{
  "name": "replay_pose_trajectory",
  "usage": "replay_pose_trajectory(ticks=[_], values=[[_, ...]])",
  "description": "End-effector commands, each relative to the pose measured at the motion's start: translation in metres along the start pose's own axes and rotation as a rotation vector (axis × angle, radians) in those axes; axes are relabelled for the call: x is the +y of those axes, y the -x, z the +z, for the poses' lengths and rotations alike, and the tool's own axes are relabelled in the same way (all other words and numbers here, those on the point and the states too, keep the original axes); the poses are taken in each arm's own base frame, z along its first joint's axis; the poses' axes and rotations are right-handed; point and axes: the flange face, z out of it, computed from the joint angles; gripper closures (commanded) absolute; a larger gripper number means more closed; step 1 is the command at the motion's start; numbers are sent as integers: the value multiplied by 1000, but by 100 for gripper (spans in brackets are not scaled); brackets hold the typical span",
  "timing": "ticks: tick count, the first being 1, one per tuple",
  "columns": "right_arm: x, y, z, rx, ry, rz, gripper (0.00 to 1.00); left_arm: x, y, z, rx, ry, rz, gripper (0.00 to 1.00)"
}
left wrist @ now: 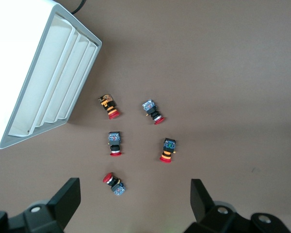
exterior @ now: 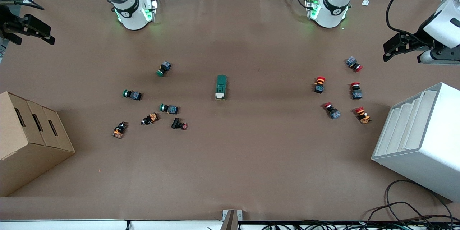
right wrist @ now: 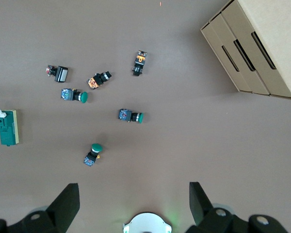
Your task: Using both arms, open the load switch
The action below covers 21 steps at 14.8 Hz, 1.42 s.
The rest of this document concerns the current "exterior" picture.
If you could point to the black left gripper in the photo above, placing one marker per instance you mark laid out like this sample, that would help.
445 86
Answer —
418 38

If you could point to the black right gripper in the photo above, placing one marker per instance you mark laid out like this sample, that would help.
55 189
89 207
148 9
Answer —
8 21

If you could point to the green load switch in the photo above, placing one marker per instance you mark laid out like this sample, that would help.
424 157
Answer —
221 84

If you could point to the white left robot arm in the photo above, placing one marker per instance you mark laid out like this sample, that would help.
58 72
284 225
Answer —
332 14

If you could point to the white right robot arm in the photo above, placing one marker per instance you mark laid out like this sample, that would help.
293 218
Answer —
133 18

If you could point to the red emergency stop button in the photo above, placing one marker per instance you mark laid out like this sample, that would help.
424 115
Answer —
352 61
334 113
356 94

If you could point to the orange-collared red button orange block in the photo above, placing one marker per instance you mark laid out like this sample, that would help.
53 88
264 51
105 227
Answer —
363 118

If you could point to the orange-collared red button black block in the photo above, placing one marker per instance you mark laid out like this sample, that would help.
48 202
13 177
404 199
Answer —
319 87

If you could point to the white compartment storage bin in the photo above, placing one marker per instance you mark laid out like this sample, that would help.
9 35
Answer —
424 158

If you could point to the green mushroom push button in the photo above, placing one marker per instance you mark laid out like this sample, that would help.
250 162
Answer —
134 95
164 67

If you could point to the cardboard sorting box with slots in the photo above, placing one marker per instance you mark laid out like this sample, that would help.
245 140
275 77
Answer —
21 151

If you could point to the black square push button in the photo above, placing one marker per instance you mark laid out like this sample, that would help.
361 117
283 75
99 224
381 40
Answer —
176 123

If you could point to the black selector switch orange block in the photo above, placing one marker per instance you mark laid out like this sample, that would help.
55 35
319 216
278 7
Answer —
119 130
151 118

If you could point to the blue switch component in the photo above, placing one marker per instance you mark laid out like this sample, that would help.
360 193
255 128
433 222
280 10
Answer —
171 109

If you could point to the white table edge rail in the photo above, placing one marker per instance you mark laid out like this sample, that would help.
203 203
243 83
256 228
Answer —
72 225

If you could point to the grey metal bracket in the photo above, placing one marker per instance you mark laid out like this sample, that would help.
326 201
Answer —
231 221

